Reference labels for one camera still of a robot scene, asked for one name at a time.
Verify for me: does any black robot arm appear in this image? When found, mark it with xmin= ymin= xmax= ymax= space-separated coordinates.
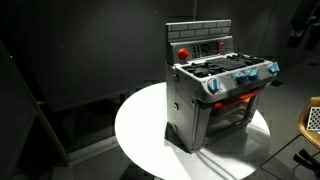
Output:
xmin=287 ymin=0 xmax=320 ymax=51

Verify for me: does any orange round stove knob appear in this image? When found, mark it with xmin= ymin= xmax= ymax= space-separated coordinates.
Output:
xmin=178 ymin=48 xmax=189 ymax=60

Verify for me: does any grey toy stove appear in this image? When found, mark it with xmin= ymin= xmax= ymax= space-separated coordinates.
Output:
xmin=165 ymin=19 xmax=279 ymax=153

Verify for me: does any blue left stove knob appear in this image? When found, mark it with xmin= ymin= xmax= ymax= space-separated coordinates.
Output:
xmin=207 ymin=78 xmax=220 ymax=93

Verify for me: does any blue middle-left stove knob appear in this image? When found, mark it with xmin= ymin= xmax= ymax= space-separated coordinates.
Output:
xmin=235 ymin=73 xmax=248 ymax=85

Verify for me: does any blue middle-right stove knob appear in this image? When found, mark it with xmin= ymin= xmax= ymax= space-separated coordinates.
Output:
xmin=248 ymin=69 xmax=258 ymax=80

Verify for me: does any blue right stove knob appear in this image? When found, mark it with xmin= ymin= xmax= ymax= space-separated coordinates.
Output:
xmin=267 ymin=62 xmax=280 ymax=74

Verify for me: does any round white table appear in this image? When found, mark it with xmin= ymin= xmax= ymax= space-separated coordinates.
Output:
xmin=115 ymin=83 xmax=271 ymax=180

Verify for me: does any checkerboard calibration board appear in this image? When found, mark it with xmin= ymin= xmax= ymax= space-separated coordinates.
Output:
xmin=307 ymin=107 xmax=320 ymax=131

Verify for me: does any wooden chair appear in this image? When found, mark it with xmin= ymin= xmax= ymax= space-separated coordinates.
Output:
xmin=260 ymin=96 xmax=320 ymax=172

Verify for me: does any orange oven door handle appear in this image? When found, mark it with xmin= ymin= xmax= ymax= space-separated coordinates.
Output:
xmin=212 ymin=91 xmax=257 ymax=109

